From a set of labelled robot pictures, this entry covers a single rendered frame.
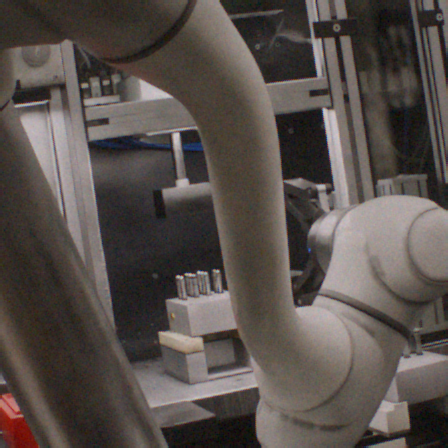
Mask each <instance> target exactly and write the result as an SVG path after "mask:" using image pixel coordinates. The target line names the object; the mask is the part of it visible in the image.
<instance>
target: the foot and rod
mask: <svg viewBox="0 0 448 448"><path fill-rule="evenodd" d="M168 134H169V140H170V147H171V153H172V159H173V166H174V172H175V179H176V184H177V187H171V188H165V189H158V190H153V196H154V209H155V214H156V218H171V217H177V216H182V215H188V214H194V213H201V212H207V211H212V210H214V206H213V200H212V194H211V189H210V182H202V183H196V184H189V183H188V177H187V171H186V164H185V157H184V152H183V138H182V132H181V131H174V132H168Z"/></svg>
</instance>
